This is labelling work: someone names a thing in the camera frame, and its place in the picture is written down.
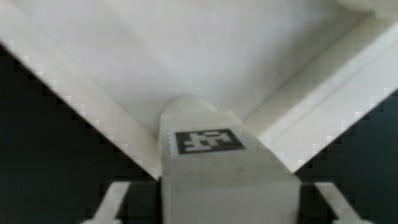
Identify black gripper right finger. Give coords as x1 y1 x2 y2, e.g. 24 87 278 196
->
297 182 374 224

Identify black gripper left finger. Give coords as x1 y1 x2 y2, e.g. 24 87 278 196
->
80 181 159 224

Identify white square tabletop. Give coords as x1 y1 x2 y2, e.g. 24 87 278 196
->
0 0 398 174

